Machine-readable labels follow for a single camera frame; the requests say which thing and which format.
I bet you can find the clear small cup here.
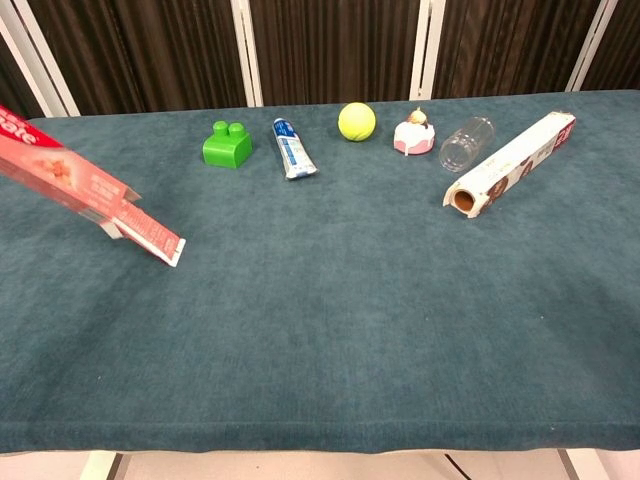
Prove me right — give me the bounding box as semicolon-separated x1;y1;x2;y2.
438;116;496;173

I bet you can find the dark brown pleated panel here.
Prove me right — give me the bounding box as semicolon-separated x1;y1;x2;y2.
432;0;601;99
27;0;249;116
249;0;422;106
582;0;640;92
0;34;45;120

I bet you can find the long white baking paper box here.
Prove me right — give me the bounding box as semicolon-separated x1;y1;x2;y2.
442;111;577;221

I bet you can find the red white toothpaste tube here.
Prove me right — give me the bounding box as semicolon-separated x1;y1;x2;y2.
107;200;187;269

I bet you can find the teal tablecloth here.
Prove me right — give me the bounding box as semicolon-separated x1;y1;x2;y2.
0;89;640;456

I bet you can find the pink toy cake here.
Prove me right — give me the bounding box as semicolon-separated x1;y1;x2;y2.
393;106;436;158

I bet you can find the blue white toothpaste tube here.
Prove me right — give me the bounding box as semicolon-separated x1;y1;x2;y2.
272;117;319;181

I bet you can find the red Colgate toothpaste box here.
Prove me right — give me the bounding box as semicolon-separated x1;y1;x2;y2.
0;104;143;241

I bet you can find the white table leg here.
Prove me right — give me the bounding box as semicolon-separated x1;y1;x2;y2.
78;451;125;480
556;448;612;480

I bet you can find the green toy building block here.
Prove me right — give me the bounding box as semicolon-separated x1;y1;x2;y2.
202;120;254;170

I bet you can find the white partition post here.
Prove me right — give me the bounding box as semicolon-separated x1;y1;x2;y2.
564;0;620;93
0;0;81;119
408;0;447;101
229;0;265;108

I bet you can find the yellow tennis ball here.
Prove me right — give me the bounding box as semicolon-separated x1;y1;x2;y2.
337;101;378;143

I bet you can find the black power cable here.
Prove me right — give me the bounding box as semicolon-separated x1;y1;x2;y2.
443;453;474;480

